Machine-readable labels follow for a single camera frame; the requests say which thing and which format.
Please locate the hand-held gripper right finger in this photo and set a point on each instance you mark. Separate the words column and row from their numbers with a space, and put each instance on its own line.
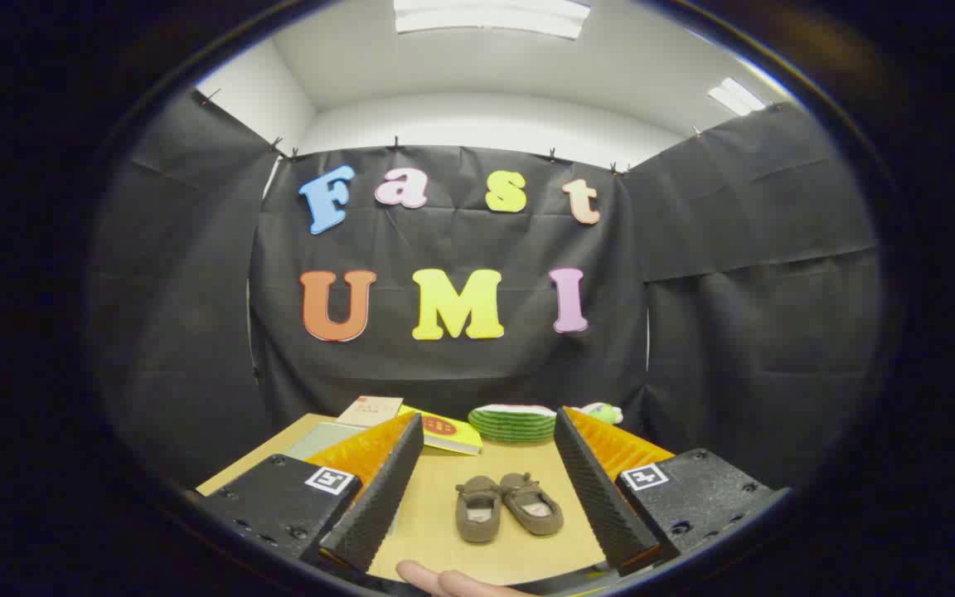
column 602, row 497

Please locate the brown fuzzy shoe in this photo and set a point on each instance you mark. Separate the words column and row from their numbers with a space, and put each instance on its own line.
column 477, row 510
column 532, row 502

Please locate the beige book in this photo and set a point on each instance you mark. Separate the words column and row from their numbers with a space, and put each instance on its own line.
column 370, row 410

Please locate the watermelon slice plush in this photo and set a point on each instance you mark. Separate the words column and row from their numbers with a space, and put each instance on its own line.
column 511, row 424

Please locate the yellow book with red circle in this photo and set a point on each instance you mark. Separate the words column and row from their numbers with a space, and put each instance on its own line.
column 448, row 431

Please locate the pink and green plush toy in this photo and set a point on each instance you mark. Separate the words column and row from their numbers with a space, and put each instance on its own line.
column 606, row 412

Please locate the large ceiling light panel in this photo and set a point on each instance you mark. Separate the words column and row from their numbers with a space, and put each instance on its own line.
column 490, row 16

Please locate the small ceiling light panel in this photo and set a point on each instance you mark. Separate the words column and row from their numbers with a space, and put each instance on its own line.
column 737, row 95

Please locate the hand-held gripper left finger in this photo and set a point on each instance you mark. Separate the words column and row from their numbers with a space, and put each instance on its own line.
column 382, row 497

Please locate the pale green fabric storage box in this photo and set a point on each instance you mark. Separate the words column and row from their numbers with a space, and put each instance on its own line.
column 324, row 439

